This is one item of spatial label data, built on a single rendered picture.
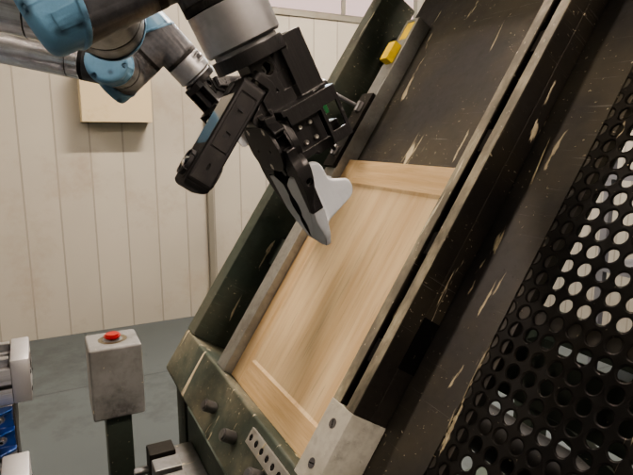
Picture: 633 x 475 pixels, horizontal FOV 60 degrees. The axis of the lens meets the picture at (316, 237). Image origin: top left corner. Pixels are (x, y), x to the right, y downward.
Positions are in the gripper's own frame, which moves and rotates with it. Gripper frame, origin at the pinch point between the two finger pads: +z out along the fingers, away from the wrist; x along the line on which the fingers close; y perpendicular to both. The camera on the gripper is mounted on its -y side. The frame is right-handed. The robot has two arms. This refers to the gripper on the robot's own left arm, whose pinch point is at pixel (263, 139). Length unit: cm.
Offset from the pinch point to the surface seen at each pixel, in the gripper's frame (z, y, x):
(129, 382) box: 20, 38, -51
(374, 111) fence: 13.1, -12.8, 20.2
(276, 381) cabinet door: 29, 44, -8
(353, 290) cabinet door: 24.0, 34.0, 13.6
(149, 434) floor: 92, -15, -171
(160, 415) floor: 97, -31, -180
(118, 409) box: 22, 43, -56
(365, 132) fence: 14.9, -9.0, 16.7
